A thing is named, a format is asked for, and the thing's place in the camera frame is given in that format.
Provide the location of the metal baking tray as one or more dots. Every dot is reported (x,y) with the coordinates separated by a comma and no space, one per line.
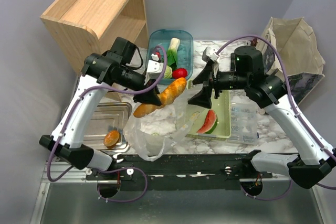
(108,117)

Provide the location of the toy bok choy green white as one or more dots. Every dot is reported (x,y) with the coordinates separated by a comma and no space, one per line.
(172,53)

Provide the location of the teal transparent plastic bin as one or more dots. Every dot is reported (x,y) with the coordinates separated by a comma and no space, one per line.
(185,51)

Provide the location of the small red black connector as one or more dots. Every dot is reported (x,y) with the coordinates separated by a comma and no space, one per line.
(254,42)

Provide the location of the green toy cabbage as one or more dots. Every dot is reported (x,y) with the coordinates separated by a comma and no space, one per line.
(168,73)

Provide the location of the orange glazed bread bun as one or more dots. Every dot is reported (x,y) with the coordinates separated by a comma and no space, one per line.
(111,139)

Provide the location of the wooden shelf unit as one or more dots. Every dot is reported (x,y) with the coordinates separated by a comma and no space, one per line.
(81,27)

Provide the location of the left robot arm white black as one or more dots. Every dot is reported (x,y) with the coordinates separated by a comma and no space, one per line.
(99,73)

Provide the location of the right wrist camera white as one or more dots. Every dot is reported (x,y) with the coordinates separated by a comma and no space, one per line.
(210,55)

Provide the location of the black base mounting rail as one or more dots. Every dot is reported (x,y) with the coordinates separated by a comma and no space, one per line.
(179,172)

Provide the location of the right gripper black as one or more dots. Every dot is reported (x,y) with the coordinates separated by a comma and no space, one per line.
(203,98)

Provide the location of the black T-shaped pipe fitting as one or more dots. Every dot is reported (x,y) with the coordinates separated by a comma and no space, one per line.
(232,62)

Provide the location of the toy watermelon slice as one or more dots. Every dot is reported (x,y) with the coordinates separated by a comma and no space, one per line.
(210,123)

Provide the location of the red toy pepper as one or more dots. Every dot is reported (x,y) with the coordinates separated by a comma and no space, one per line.
(179,73)

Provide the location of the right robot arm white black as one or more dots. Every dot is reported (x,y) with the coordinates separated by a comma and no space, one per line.
(315,158)

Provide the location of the canvas tote bag with print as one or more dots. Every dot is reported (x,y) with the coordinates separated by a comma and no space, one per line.
(296,43)

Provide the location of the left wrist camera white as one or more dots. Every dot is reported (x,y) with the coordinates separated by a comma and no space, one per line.
(155,66)

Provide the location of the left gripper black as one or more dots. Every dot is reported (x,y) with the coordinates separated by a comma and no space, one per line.
(151,97)

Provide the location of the light green plastic basket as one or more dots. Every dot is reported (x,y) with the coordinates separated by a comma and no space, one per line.
(222,108)

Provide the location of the clear plastic compartment box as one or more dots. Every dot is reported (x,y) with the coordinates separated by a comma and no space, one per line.
(243,124)

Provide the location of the toy baguette bread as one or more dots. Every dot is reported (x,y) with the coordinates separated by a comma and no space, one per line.
(166,97)

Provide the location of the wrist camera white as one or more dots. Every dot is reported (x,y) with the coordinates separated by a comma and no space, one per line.
(155,66)
(210,55)

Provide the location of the clear plastic grocery bag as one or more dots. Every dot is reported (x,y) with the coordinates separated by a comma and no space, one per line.
(156,133)

